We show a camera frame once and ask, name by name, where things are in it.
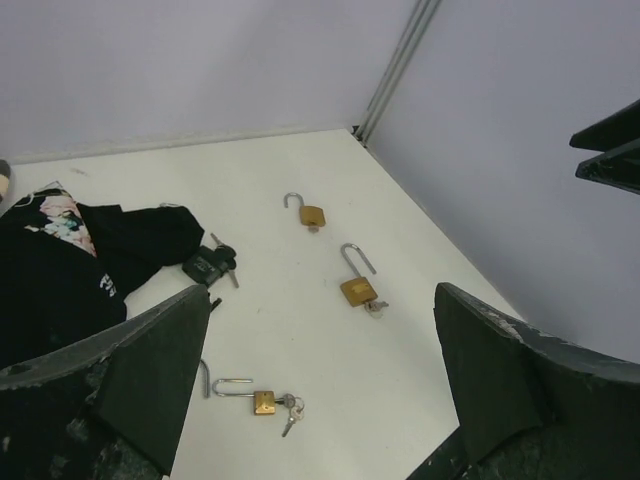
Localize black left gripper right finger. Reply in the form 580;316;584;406
410;283;639;479

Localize small brass padlock long shackle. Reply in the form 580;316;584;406
211;378;277;416

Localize medium padlock keys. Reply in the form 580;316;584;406
363;299;389;319

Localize large brass padlock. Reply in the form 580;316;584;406
199;359;211;399

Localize small padlock key bunch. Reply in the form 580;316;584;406
275;393;305;438

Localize medium brass padlock long shackle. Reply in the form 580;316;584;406
340;243;378;307

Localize right aluminium corner post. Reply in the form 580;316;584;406
353;0;442;146

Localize black padlock with keys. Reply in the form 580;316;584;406
182;233;239;288

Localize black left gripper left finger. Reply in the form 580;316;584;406
1;286;210;479

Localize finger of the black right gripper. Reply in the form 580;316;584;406
570;100;640;152
575;141;640;194

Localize black printed garment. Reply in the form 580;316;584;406
1;182;204;367

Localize brass padlock far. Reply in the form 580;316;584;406
283;192;326;233

